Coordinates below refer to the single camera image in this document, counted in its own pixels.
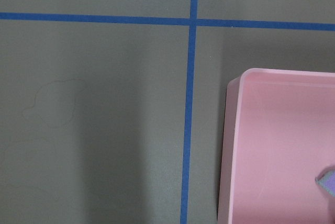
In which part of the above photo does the purple cloth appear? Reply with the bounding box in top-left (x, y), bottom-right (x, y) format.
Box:
top-left (315, 166), bottom-right (334, 197)

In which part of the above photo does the pink plastic box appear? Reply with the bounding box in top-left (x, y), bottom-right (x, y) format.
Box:
top-left (217, 68), bottom-right (334, 223)

